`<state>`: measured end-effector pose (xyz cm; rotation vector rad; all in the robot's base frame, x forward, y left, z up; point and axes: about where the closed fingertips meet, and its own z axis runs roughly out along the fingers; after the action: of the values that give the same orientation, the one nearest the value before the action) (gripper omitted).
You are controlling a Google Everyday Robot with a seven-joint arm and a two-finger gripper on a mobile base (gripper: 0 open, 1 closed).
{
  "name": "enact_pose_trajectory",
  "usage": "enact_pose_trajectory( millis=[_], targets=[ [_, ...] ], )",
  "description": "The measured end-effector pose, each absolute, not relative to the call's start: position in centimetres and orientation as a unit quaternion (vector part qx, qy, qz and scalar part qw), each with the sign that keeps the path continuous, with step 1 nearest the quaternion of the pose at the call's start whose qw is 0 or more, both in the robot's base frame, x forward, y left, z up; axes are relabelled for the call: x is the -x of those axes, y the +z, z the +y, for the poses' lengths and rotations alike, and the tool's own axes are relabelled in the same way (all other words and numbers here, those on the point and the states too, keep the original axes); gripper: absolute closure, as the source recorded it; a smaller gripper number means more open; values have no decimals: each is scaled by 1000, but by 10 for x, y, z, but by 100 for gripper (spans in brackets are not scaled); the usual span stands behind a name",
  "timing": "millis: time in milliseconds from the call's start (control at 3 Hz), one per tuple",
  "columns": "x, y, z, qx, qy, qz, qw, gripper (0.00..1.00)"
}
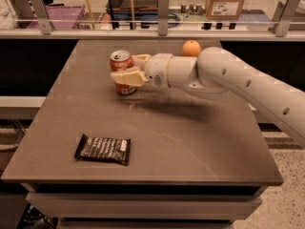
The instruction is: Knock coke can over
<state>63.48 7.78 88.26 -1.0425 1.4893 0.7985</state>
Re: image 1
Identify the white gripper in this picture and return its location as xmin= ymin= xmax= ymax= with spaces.
xmin=111 ymin=53 xmax=173 ymax=89

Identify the red coke can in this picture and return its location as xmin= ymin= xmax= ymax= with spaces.
xmin=110 ymin=50 xmax=136 ymax=95

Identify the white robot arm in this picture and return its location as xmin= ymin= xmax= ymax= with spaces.
xmin=111 ymin=47 xmax=305 ymax=147

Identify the orange fruit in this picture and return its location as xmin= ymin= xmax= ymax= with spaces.
xmin=182 ymin=40 xmax=201 ymax=57

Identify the black snack bar wrapper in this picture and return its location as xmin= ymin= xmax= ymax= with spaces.
xmin=74 ymin=134 xmax=131 ymax=166

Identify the purple plastic crate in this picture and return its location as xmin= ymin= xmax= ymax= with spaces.
xmin=27 ymin=4 xmax=88 ymax=31

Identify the cardboard box with label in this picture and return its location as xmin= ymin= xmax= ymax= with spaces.
xmin=205 ymin=0 xmax=245 ymax=20

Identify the glass railing panel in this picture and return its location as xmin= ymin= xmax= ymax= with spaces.
xmin=0 ymin=0 xmax=305 ymax=33

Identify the metal railing post middle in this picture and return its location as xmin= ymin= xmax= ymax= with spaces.
xmin=158 ymin=0 xmax=169 ymax=36

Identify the metal railing post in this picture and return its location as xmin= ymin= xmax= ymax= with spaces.
xmin=30 ymin=0 xmax=53 ymax=35
xmin=273 ymin=0 xmax=305 ymax=37
xmin=158 ymin=0 xmax=169 ymax=36

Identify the metal railing post left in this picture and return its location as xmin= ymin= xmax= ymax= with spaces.
xmin=30 ymin=0 xmax=53 ymax=35

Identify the metal railing post right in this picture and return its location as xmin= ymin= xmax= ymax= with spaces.
xmin=273 ymin=0 xmax=305 ymax=37

